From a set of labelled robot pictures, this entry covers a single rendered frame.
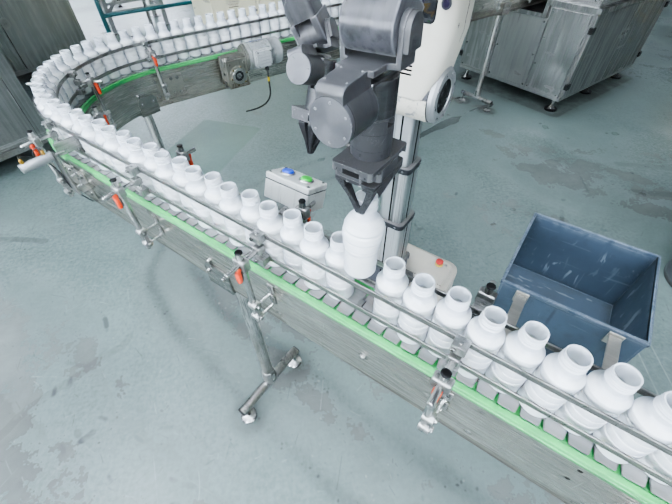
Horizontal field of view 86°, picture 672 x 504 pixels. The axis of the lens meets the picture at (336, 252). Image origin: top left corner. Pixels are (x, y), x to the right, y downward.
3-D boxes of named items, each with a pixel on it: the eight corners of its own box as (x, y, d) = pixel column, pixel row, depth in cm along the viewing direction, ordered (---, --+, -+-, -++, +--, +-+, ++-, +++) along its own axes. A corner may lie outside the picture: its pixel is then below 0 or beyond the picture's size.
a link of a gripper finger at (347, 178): (394, 205, 58) (401, 152, 51) (370, 229, 54) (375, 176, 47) (358, 190, 61) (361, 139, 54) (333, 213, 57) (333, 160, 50)
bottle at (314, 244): (330, 271, 84) (329, 217, 72) (329, 291, 80) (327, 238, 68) (305, 270, 84) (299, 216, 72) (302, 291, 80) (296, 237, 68)
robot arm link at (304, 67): (336, 17, 75) (302, 32, 79) (305, 6, 65) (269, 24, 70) (348, 79, 78) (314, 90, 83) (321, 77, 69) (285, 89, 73)
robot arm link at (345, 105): (426, 5, 37) (354, -2, 41) (369, 33, 31) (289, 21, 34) (413, 117, 46) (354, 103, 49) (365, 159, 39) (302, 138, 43)
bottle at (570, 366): (513, 409, 62) (554, 363, 50) (518, 379, 66) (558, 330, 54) (551, 426, 60) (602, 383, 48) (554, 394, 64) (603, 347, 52)
